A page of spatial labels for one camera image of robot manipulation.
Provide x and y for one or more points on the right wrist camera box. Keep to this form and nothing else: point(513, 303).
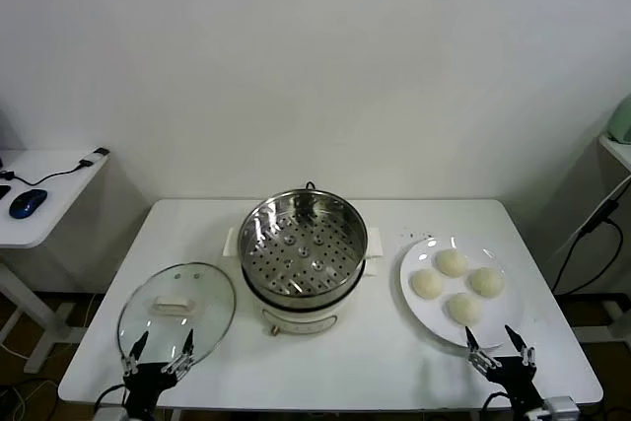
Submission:
point(557, 406)

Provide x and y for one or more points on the dark metal table base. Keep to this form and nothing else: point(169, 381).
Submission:
point(591, 297)

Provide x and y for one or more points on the white steamed baozi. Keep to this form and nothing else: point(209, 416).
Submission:
point(427, 284)
point(463, 309)
point(452, 262)
point(487, 282)

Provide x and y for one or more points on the white side desk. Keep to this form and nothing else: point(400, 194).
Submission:
point(54, 204)

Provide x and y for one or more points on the white round plate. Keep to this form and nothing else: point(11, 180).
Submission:
point(424, 312)

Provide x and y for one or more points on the black flat device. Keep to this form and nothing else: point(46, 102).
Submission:
point(4, 191)

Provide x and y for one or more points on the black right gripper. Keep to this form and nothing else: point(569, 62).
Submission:
point(515, 381)

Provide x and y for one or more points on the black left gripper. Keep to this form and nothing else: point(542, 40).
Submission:
point(148, 381)

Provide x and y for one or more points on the stainless steel steamer basket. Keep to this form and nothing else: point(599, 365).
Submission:
point(276, 224)

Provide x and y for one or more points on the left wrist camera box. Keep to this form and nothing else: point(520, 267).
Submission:
point(111, 413)

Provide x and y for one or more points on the white side shelf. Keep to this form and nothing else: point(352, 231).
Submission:
point(618, 155)

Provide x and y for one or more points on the pale green appliance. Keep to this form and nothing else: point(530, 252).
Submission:
point(623, 120)

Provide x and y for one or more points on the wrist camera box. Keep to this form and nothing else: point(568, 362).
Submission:
point(111, 413)
point(557, 406)

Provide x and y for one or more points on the white electric cooker pot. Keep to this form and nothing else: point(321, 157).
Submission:
point(296, 317)

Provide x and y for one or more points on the blue computer mouse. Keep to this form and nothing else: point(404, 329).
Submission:
point(27, 203)

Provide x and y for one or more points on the round glass lid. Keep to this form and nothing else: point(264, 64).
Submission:
point(207, 293)

